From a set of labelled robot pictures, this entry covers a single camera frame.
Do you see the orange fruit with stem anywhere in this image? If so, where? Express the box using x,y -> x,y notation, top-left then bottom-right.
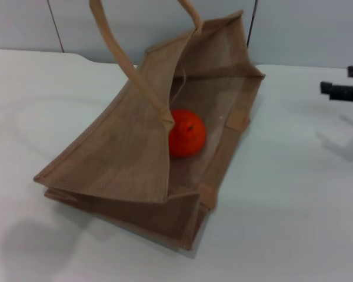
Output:
168,109 -> 207,158

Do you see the brown jute handbag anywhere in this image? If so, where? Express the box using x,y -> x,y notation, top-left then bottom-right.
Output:
34,0 -> 266,253

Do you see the thin dark vertical rod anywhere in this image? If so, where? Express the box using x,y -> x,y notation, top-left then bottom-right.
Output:
245,0 -> 258,47

